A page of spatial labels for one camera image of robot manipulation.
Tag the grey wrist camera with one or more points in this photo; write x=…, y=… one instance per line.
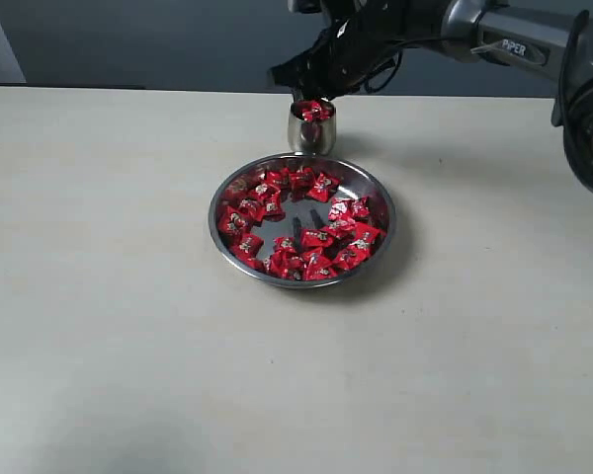
x=304, y=6

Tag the round stainless steel plate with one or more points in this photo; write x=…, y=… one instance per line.
x=272, y=191

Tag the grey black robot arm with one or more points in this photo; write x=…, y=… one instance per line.
x=557, y=47

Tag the small stainless steel cup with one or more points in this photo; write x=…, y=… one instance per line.
x=316, y=138

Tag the red candy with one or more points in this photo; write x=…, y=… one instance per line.
x=319, y=267
x=357, y=209
x=316, y=238
x=312, y=111
x=233, y=222
x=365, y=239
x=323, y=188
x=349, y=258
x=248, y=246

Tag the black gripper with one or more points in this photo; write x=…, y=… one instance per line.
x=359, y=36

